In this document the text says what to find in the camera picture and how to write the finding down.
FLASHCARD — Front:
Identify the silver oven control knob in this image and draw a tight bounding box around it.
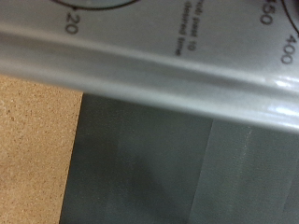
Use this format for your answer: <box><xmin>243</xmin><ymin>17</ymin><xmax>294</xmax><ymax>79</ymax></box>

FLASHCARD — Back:
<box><xmin>54</xmin><ymin>0</ymin><xmax>140</xmax><ymax>11</ymax></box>

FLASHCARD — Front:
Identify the silver toaster oven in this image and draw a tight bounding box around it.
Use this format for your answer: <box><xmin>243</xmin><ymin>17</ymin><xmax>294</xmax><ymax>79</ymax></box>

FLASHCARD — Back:
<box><xmin>0</xmin><ymin>0</ymin><xmax>299</xmax><ymax>135</ymax></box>

